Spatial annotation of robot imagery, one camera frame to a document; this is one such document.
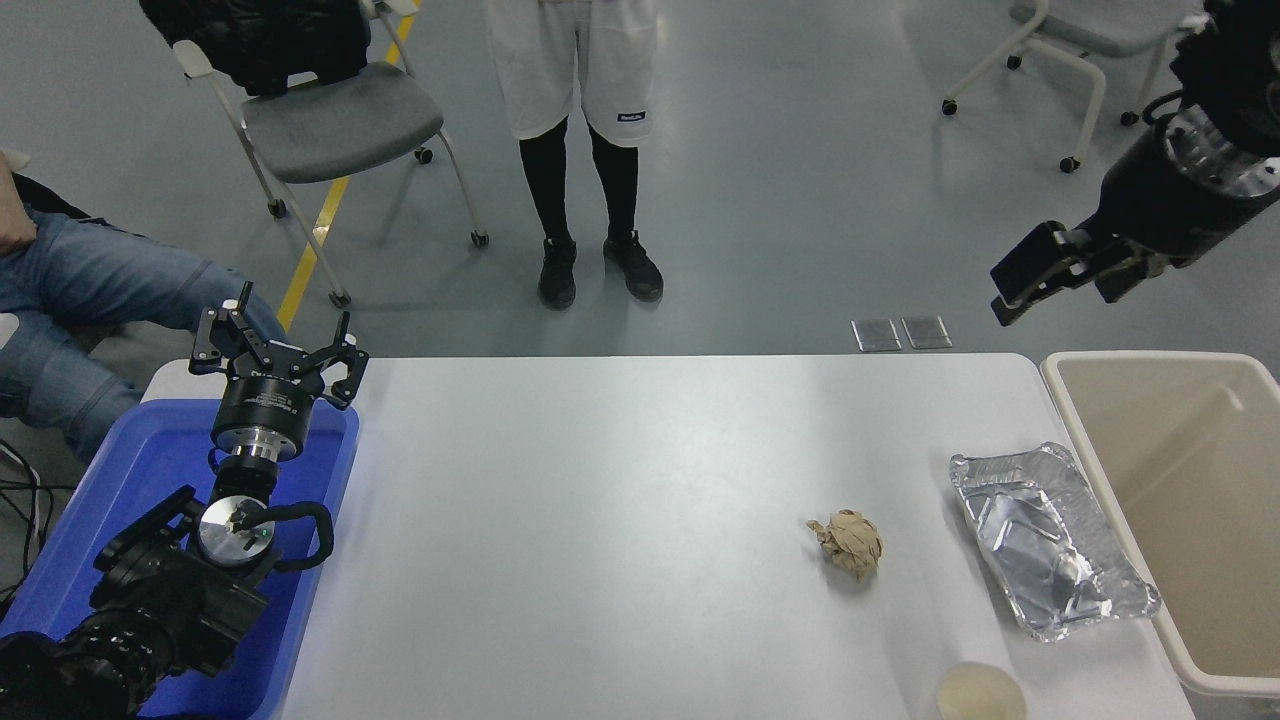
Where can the standing person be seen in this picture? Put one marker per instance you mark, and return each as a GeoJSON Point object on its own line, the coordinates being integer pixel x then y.
{"type": "Point", "coordinates": [570, 60]}

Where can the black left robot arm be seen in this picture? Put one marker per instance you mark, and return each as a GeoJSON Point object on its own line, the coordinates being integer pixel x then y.
{"type": "Point", "coordinates": [160, 600]}

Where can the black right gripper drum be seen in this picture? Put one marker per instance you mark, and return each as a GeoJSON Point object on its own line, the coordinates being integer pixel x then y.
{"type": "Point", "coordinates": [1170, 215]}

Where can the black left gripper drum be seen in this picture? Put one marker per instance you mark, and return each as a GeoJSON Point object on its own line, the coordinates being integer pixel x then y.
{"type": "Point", "coordinates": [265, 405]}

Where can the pale paper cup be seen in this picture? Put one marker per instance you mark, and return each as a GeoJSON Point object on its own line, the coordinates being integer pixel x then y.
{"type": "Point", "coordinates": [980, 695]}

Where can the seated person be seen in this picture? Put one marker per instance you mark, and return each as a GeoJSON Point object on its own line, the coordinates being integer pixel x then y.
{"type": "Point", "coordinates": [100, 280]}

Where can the black jacket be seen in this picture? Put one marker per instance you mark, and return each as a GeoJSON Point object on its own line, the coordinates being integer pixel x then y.
{"type": "Point", "coordinates": [260, 40]}

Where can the blue plastic tray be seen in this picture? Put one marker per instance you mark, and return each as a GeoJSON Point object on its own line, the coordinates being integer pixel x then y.
{"type": "Point", "coordinates": [150, 450]}

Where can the white floor bar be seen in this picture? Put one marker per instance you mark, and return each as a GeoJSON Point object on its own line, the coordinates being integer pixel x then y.
{"type": "Point", "coordinates": [1190, 21]}

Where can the crumpled tan paper ball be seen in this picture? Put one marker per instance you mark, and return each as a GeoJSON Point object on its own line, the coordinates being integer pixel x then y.
{"type": "Point", "coordinates": [850, 545]}

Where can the silver foil tray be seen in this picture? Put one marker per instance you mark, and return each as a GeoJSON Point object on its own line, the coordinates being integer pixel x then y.
{"type": "Point", "coordinates": [1050, 540]}

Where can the seated person's hand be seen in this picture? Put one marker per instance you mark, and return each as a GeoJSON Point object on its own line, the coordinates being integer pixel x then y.
{"type": "Point", "coordinates": [14, 220]}

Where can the grey chair with white frame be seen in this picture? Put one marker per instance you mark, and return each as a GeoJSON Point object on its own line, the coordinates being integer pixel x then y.
{"type": "Point", "coordinates": [340, 120]}
{"type": "Point", "coordinates": [1090, 25]}

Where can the large pale bin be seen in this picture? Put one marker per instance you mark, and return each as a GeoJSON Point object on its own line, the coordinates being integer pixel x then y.
{"type": "Point", "coordinates": [1200, 500]}

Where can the metal floor plate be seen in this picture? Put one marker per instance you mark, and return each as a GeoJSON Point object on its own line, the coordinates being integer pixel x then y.
{"type": "Point", "coordinates": [876, 335]}
{"type": "Point", "coordinates": [926, 332]}

